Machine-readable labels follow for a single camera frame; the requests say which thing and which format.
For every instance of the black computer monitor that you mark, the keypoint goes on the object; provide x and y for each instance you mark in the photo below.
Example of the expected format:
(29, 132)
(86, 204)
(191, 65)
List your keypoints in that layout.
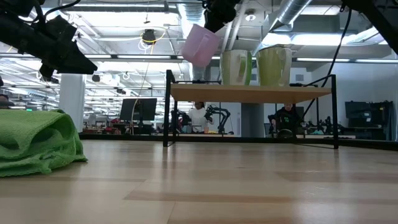
(138, 109)

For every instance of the seated person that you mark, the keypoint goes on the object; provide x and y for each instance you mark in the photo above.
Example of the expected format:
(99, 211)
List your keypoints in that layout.
(286, 119)

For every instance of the pink plastic cup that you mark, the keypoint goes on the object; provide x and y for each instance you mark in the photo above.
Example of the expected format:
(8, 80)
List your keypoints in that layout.
(199, 46)

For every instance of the standing person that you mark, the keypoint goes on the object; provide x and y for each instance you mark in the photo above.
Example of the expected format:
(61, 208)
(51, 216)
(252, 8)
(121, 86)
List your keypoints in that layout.
(199, 118)

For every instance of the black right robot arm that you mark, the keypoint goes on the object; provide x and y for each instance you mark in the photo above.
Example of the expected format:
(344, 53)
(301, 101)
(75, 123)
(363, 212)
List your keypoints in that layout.
(379, 15)

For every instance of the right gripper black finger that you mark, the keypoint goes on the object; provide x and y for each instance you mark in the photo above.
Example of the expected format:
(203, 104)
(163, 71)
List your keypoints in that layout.
(213, 23)

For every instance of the tall olive green mug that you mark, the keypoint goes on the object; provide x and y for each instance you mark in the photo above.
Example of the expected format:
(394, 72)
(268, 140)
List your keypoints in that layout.
(270, 68)

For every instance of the green microfiber cloth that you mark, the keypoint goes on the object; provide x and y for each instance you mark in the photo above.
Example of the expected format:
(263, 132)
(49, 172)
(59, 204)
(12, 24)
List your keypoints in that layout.
(34, 140)

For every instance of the ribbed silver ventilation duct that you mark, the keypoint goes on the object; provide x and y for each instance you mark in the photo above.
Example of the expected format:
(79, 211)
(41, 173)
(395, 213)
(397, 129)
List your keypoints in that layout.
(192, 14)

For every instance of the green and white mug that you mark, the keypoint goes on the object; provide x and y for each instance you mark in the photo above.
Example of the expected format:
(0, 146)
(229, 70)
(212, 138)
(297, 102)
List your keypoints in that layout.
(230, 68)

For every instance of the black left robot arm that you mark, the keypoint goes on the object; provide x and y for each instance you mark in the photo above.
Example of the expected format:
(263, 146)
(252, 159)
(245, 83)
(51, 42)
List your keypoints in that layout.
(18, 31)

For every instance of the black table edge frame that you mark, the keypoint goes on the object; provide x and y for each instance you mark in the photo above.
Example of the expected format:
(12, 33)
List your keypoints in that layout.
(124, 137)

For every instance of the grey column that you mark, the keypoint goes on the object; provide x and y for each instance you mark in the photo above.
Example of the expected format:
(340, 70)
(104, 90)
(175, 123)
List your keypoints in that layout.
(252, 119)

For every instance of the smooth silver ventilation duct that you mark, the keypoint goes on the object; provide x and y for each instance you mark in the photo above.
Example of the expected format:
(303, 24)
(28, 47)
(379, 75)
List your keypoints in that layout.
(289, 12)

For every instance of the round black ceiling device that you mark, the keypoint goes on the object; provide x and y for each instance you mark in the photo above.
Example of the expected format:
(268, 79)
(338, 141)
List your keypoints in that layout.
(149, 36)

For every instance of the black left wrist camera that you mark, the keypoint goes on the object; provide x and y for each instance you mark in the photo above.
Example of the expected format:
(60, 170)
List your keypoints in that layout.
(60, 28)

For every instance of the black equipment desk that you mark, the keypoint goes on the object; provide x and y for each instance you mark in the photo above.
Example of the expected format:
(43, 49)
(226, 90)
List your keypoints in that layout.
(367, 115)

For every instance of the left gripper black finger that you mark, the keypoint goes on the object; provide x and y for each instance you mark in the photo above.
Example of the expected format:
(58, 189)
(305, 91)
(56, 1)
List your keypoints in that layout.
(81, 65)

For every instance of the wooden shelf with black frame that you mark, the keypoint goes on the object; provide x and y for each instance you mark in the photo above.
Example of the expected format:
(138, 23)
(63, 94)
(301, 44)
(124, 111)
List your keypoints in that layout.
(248, 93)

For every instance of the white pillar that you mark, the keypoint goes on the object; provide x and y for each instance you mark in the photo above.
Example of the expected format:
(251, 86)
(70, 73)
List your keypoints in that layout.
(71, 102)

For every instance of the black background robot arm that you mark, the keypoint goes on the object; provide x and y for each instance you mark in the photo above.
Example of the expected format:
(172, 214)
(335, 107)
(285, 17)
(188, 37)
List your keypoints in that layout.
(222, 113)

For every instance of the ceiling light strip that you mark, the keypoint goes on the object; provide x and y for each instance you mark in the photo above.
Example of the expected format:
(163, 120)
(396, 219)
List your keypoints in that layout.
(342, 60)
(140, 57)

